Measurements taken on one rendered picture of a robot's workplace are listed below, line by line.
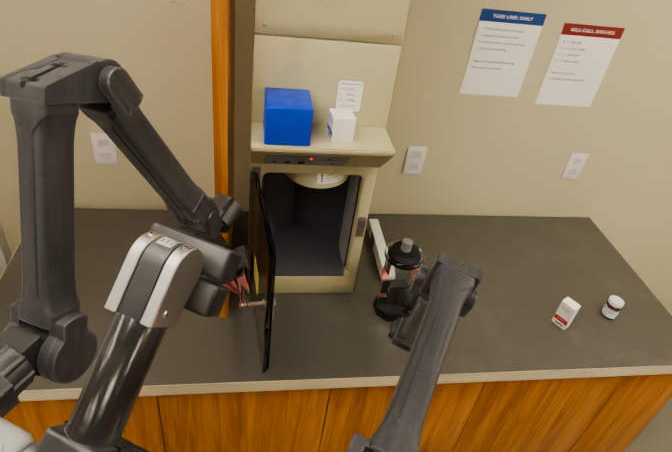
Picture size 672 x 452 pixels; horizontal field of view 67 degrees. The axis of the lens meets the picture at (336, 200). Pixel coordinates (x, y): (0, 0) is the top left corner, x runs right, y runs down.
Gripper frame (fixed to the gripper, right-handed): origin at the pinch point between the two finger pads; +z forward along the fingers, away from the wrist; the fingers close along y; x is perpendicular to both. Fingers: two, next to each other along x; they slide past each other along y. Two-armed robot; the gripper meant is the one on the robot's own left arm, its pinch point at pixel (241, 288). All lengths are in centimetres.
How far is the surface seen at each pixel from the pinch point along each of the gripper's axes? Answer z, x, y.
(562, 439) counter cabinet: 109, 15, -67
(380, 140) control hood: -14.6, -12.5, -42.5
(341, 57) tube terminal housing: -34, -20, -41
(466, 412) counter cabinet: 73, 11, -39
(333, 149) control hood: -19.6, -9.1, -31.6
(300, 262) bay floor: 24.8, -26.1, -10.3
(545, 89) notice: 21, -54, -106
